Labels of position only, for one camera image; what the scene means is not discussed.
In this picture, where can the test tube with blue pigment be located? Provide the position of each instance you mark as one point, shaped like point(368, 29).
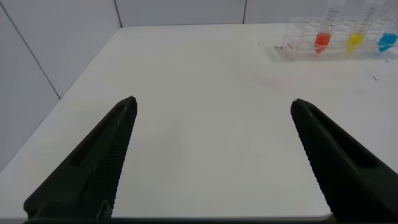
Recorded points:
point(387, 42)

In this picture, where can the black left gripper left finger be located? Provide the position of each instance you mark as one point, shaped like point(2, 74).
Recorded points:
point(93, 168)

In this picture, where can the test tube with yellow pigment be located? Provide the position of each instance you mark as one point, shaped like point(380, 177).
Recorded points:
point(355, 40)

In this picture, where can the clear plastic test tube rack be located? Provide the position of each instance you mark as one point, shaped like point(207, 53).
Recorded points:
point(298, 37)

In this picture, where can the test tube with red liquid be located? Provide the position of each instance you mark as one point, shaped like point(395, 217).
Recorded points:
point(322, 40)

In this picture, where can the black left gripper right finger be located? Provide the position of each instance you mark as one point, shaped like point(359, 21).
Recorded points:
point(342, 168)

